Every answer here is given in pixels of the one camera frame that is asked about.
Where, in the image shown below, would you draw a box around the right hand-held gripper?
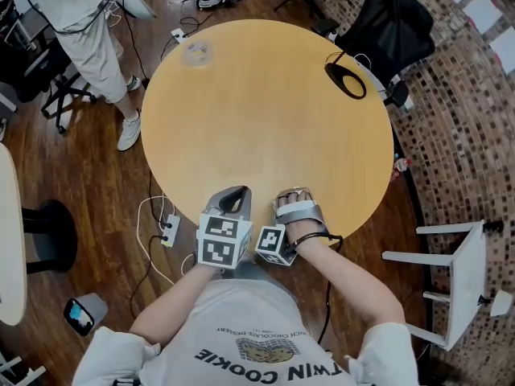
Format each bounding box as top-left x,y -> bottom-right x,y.
254,199 -> 327,267

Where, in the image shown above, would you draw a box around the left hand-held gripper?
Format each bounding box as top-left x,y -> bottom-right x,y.
196,186 -> 254,271

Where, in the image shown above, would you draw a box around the person's left forearm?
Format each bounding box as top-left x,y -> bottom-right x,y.
130,263 -> 221,346

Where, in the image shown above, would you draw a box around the person's right forearm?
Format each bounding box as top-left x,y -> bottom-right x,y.
296,235 -> 408,338

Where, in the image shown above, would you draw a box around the person's right hand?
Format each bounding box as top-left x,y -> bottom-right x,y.
275,189 -> 329,246

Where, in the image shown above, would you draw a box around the person's grey trousers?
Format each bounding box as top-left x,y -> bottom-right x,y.
236,254 -> 285,285

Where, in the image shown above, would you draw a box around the person's white printed t-shirt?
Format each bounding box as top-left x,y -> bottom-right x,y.
72,277 -> 420,386

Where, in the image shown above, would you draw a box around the red label plastic bottle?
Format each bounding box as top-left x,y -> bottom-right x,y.
391,156 -> 414,183

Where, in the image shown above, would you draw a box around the grey trash bin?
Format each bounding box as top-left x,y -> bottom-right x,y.
63,292 -> 109,338

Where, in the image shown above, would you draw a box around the black table base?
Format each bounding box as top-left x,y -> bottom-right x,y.
21,199 -> 79,275

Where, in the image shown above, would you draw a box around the white wooden stool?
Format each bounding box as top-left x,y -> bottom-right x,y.
381,220 -> 501,351

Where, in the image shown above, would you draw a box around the white oval table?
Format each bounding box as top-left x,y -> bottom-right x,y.
0,142 -> 29,327

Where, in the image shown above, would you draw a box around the black mesh office chair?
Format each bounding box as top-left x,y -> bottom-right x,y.
311,0 -> 436,109

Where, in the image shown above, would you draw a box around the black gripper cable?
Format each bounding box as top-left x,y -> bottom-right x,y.
289,232 -> 344,347

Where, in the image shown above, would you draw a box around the white cable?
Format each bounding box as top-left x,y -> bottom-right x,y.
136,193 -> 199,288

